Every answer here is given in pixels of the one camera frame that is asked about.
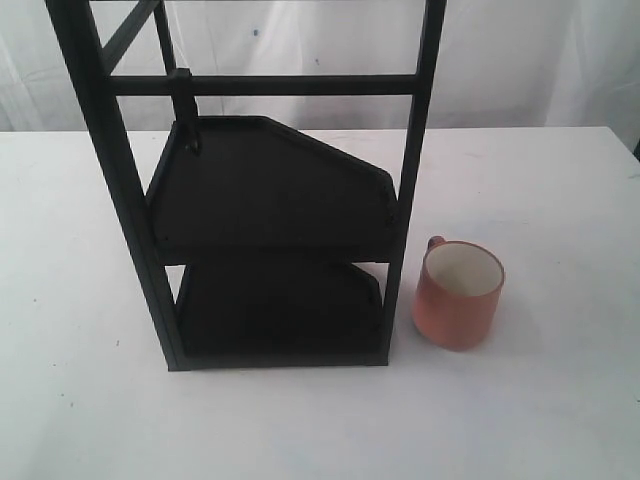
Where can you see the black two-tier shelf rack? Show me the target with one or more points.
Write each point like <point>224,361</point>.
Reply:
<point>255,245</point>

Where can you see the terracotta ceramic mug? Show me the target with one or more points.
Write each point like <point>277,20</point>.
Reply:
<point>457,293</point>

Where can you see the white backdrop curtain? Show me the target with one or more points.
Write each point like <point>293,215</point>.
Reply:
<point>501,63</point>

